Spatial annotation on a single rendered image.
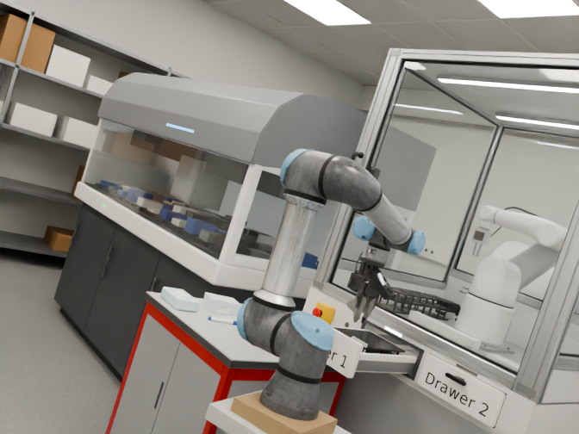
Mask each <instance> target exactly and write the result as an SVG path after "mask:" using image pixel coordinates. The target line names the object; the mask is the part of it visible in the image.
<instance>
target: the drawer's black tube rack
mask: <svg viewBox="0 0 579 434"><path fill-rule="evenodd" d="M334 329H336V330H338V331H339V332H342V333H344V334H345V335H346V336H348V337H349V338H352V336H354V337H356V338H358V339H360V340H362V341H364V342H365V343H367V344H368V346H367V348H369V349H368V350H366V351H365V353H376V354H388V355H394V353H392V352H391V351H393V352H397V353H396V355H399V352H404V353H405V352H406V351H405V350H403V349H401V348H399V347H397V346H395V345H394V344H392V343H390V342H388V341H386V340H385V339H383V338H380V337H378V336H377V335H376V334H374V333H372V332H367V331H360V330H352V329H344V328H336V327H334Z"/></svg>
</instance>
